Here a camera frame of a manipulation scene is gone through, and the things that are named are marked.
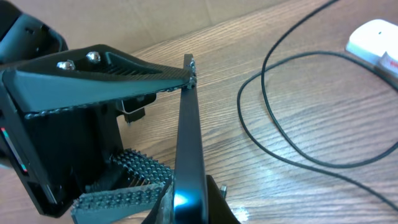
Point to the blue Galaxy smartphone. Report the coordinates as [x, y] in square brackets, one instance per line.
[190, 190]

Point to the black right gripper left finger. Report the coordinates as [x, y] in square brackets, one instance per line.
[161, 212]

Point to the white power strip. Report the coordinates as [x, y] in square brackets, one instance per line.
[376, 42]

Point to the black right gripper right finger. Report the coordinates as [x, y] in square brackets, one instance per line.
[218, 210]

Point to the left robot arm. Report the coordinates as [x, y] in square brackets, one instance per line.
[26, 34]

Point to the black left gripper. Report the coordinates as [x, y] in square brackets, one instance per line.
[131, 187]

